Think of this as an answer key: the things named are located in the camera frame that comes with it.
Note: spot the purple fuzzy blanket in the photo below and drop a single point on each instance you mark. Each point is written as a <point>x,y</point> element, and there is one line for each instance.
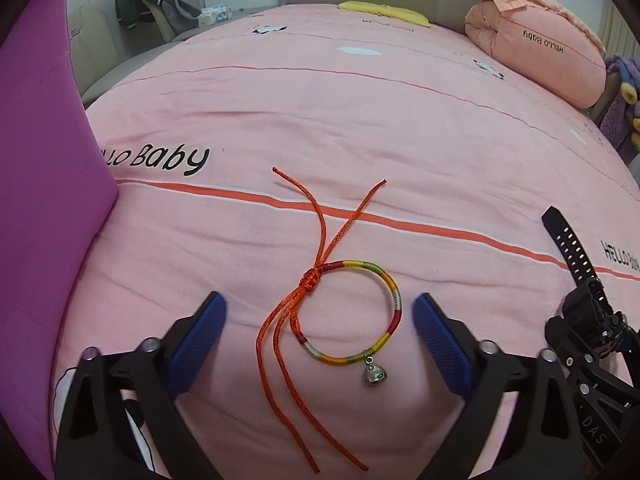
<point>617,115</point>

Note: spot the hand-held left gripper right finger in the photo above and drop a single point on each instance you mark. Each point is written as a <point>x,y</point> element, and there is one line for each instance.
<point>440,345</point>

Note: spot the pink folded duvet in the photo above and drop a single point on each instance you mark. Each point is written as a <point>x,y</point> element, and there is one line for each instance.
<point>540,45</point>

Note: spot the blue and yellow plush toy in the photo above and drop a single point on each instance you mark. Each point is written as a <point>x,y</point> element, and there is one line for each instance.
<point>632,95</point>

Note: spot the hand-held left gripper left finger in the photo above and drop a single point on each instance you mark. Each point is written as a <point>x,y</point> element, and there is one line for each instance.
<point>195,345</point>

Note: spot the beige upholstered chair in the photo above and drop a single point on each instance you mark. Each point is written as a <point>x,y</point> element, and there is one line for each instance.
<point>95,45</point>

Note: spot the purple plastic bin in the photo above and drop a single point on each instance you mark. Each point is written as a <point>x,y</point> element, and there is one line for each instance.
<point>40,160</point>

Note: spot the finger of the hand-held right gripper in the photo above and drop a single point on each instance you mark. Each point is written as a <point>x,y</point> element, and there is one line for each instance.
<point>562,340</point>
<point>625,342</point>

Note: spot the black wristwatch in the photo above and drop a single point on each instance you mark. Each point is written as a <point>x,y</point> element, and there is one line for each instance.
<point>570,240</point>

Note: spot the grey garment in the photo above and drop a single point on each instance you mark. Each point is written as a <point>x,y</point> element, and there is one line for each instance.
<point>180,5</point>

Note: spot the pink panda print bedsheet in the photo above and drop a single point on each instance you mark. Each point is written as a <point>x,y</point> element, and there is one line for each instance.
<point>350,135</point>

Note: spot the white tissue packet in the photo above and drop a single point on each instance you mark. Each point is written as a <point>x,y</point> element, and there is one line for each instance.
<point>214,15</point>

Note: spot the yellow flat pillow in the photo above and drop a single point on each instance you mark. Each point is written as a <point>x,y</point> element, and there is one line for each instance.
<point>385,12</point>

